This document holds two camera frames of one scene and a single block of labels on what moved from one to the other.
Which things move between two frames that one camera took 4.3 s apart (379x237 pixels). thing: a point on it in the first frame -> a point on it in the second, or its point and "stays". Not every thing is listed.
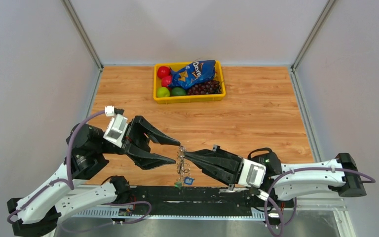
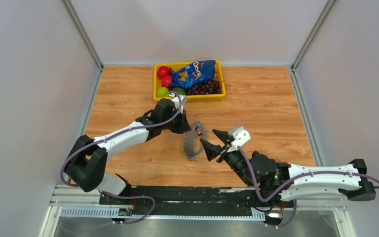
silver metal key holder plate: [183, 170] -> [195, 128]
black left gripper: [137, 143] -> [183, 126]
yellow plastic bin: [187, 98] stays
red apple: [164, 71] stays
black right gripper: [221, 157] -> [211, 151]
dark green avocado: [178, 91] stays
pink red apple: [166, 80] stays
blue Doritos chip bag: [195, 72] stays
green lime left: [163, 92] stays
